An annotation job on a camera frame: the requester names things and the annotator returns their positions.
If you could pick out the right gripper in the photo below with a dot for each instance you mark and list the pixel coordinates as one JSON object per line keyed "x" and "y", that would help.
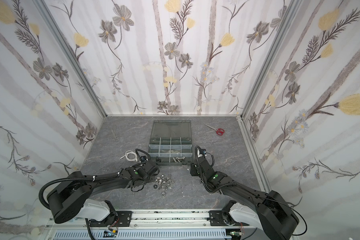
{"x": 195, "y": 167}

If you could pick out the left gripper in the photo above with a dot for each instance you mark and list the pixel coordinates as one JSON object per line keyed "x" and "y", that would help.
{"x": 153, "y": 167}

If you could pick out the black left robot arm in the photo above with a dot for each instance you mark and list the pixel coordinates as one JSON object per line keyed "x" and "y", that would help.
{"x": 69, "y": 198}

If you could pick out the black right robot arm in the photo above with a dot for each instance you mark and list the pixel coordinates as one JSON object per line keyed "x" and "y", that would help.
{"x": 277, "y": 218}

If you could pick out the grey plastic organizer box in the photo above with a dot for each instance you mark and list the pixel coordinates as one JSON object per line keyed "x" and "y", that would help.
{"x": 171, "y": 139}

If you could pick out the red handled scissors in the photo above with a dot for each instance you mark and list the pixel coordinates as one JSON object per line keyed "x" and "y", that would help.
{"x": 218, "y": 131}

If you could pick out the aluminium mounting rail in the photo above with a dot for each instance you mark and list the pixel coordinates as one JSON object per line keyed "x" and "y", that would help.
{"x": 168, "y": 218}

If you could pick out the white perforated cable duct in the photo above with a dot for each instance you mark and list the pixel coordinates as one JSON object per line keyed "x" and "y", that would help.
{"x": 166, "y": 234}

